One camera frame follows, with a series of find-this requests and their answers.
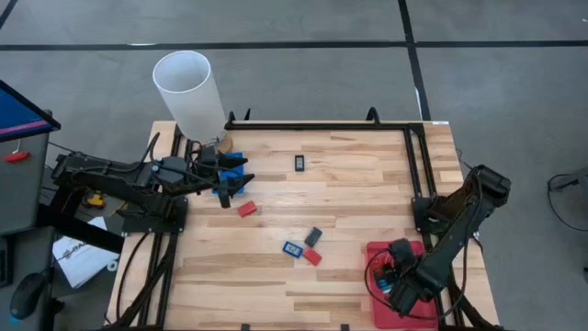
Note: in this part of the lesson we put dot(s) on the red plastic basket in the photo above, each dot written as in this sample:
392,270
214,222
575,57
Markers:
381,317

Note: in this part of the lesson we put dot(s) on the white cylindrical lamp shade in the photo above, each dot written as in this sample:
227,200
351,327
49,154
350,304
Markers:
193,96

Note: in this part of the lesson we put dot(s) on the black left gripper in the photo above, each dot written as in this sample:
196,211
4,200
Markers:
202,172

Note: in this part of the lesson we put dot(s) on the black aluminium rail frame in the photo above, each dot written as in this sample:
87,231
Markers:
321,125

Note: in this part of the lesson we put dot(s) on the yellow tool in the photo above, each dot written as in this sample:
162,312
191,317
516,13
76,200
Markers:
95,200

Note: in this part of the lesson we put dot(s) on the white paper sheet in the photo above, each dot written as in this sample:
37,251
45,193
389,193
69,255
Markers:
82,257

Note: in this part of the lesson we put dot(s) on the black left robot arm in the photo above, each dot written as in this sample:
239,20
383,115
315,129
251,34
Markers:
115,177

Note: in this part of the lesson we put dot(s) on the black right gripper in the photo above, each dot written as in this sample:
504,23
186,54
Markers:
408,299

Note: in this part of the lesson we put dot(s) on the blue digital clock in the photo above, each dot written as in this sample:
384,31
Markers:
292,249

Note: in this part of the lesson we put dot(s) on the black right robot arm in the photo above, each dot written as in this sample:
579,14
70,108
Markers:
452,230

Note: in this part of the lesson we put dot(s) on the black digital clock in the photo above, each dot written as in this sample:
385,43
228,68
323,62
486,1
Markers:
313,236
299,163

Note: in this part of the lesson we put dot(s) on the red digital clock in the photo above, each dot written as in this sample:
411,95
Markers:
312,256
247,208

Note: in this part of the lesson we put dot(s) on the round wooden lamp base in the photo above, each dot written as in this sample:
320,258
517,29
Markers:
226,142

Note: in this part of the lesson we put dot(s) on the black computer mouse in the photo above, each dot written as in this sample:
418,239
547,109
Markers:
27,294

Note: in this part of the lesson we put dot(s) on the small black table clamp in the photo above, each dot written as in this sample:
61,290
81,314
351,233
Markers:
231,116
247,115

